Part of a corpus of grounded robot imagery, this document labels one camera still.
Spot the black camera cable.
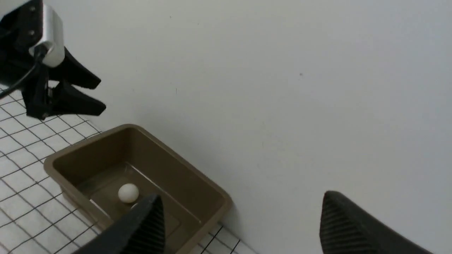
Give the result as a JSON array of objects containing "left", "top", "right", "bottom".
[{"left": 0, "top": 46, "right": 48, "bottom": 99}]

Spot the olive plastic bin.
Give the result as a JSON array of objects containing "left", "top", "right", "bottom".
[{"left": 44, "top": 124, "right": 232, "bottom": 254}]

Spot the white table-tennis ball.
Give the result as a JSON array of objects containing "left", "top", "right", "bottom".
[{"left": 118, "top": 183, "right": 140, "bottom": 204}]

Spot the white grid-pattern tablecloth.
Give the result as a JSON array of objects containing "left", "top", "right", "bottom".
[{"left": 1, "top": 92, "right": 255, "bottom": 254}]

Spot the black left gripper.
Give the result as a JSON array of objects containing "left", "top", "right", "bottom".
[{"left": 1, "top": 0, "right": 106, "bottom": 120}]

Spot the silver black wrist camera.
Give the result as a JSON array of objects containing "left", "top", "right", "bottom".
[{"left": 29, "top": 3, "right": 65, "bottom": 68}]

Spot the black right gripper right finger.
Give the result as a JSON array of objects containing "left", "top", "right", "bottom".
[{"left": 319, "top": 191, "right": 428, "bottom": 254}]

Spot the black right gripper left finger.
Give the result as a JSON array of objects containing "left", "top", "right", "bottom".
[{"left": 75, "top": 195, "right": 165, "bottom": 254}]

